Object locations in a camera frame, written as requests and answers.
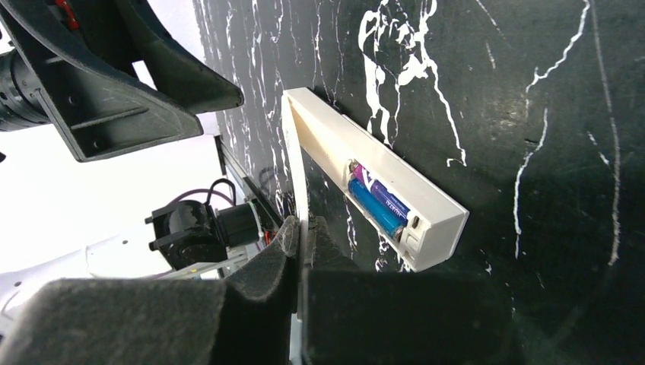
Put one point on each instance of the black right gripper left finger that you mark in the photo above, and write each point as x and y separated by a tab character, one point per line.
242	319

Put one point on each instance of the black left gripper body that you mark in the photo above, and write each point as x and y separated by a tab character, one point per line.
20	107

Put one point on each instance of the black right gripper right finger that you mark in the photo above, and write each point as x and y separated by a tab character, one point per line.
351	316

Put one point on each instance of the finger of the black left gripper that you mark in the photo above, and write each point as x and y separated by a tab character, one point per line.
174	70
95	87

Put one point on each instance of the blue battery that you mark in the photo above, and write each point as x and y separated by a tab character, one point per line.
380	192
386	219

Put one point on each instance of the white remote control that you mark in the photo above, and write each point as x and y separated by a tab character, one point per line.
416	218

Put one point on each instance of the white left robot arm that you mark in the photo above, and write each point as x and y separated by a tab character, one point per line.
183	239

